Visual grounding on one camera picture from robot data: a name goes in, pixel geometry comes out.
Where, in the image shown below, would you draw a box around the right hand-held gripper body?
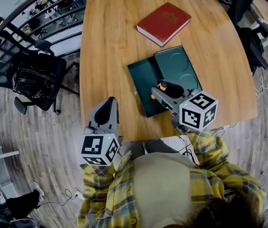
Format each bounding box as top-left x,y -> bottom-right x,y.
159,80 -> 219,133

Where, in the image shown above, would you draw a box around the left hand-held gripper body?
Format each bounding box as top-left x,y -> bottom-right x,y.
80,96 -> 121,167

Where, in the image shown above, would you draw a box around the orange and black screwdriver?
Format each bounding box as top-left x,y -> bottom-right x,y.
147,81 -> 167,104

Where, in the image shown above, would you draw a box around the dark green container box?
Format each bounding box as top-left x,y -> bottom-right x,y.
127,45 -> 203,118

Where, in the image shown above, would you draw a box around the person's left forearm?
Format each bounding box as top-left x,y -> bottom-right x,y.
79,162 -> 126,206

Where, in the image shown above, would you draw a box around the person's right forearm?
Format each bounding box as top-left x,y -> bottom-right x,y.
186,130 -> 230,175

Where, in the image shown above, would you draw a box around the person's legs in dark trousers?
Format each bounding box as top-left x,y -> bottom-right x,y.
122,138 -> 180,161

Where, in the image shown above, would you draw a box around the person's torso in plaid shirt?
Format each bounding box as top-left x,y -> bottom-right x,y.
77,148 -> 268,228

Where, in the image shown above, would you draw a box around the red hardcover book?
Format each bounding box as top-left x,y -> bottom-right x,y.
135,1 -> 192,48

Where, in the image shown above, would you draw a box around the black bag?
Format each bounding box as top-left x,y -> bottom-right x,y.
235,26 -> 268,76

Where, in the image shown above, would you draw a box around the black office chair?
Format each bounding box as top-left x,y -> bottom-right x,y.
0,31 -> 80,115

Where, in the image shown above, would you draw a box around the black metal railing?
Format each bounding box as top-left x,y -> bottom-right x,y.
0,0 -> 125,58

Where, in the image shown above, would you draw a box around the black cables under table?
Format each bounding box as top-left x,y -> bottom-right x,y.
178,135 -> 200,165

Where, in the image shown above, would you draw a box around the black floor cable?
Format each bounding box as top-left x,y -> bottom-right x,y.
36,188 -> 79,208

